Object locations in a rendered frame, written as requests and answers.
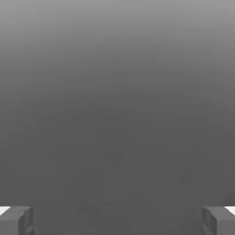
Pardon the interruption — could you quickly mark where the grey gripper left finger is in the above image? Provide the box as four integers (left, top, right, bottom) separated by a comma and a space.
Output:
0, 205, 35, 235

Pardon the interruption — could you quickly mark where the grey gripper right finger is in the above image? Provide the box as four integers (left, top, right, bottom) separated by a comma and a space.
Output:
201, 206, 235, 235

